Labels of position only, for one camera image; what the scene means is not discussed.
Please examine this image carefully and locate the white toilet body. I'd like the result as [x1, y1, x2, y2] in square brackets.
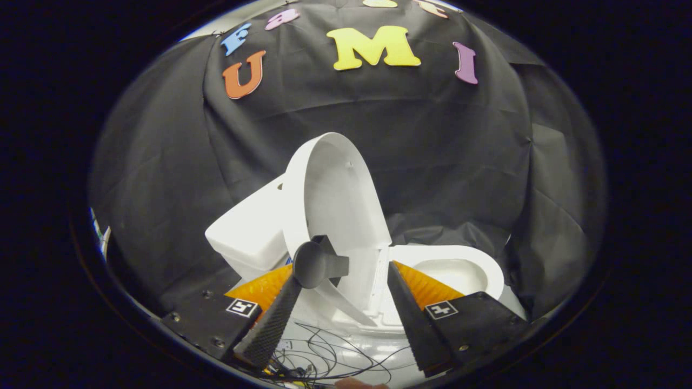
[219, 238, 528, 336]

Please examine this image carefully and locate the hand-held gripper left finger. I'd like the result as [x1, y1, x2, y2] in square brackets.
[161, 264, 304, 372]

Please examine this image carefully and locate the white toilet tank cover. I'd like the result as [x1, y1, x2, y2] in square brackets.
[205, 173, 288, 265]

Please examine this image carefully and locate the white toilet lid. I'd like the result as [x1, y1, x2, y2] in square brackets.
[282, 132, 393, 328]

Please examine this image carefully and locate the white toilet seat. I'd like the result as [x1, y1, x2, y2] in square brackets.
[389, 244, 505, 304]

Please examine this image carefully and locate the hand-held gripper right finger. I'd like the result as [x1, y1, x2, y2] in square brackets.
[387, 260, 529, 378]

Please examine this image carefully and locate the black backdrop cloth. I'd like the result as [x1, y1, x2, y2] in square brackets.
[89, 0, 606, 336]

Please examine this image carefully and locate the thin black cable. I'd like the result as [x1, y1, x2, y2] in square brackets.
[268, 323, 414, 385]

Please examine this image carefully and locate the black round lid handle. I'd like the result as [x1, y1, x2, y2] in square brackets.
[293, 234, 350, 290]

